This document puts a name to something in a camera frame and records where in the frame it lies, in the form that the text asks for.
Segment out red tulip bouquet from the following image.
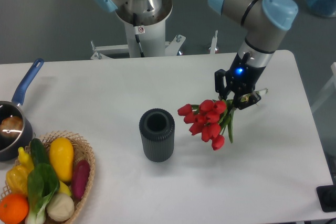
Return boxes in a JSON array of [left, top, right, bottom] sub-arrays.
[[177, 88, 268, 151]]

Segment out yellow squash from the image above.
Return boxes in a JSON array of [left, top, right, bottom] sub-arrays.
[[49, 137, 74, 183]]

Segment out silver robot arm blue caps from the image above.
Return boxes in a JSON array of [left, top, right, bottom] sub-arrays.
[[94, 0, 298, 110]]

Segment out orange fruit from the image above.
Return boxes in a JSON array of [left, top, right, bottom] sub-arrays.
[[1, 194, 29, 223]]

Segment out brown bread in pan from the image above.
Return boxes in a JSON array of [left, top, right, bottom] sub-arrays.
[[1, 116, 23, 138]]

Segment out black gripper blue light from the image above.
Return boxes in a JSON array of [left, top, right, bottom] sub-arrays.
[[214, 52, 265, 110]]

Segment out yellow lemon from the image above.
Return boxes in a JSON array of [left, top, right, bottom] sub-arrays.
[[58, 181, 72, 197]]

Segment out purple eggplant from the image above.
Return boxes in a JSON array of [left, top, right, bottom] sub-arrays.
[[71, 159, 90, 200]]

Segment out yellow bell pepper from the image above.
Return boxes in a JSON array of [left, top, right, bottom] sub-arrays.
[[6, 165, 29, 196]]

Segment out green bok choy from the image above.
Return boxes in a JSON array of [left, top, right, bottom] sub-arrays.
[[25, 163, 59, 223]]

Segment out beige garlic bulb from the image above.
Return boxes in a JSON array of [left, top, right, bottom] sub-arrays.
[[47, 193, 75, 222]]

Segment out black device at table edge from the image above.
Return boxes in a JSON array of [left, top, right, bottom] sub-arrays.
[[316, 185, 335, 212]]

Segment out woven wicker basket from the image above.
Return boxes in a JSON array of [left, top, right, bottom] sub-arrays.
[[1, 131, 95, 223]]

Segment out dark grey ribbed vase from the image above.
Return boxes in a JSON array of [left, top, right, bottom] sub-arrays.
[[139, 108, 175, 163]]

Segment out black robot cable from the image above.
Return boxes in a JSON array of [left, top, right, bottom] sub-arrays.
[[132, 13, 145, 58]]

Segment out green cucumber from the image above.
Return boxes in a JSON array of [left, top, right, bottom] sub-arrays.
[[29, 138, 50, 167]]

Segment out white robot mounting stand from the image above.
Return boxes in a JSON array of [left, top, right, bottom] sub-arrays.
[[91, 17, 186, 60]]

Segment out blue handled saucepan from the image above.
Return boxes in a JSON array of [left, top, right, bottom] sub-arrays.
[[1, 58, 44, 162]]

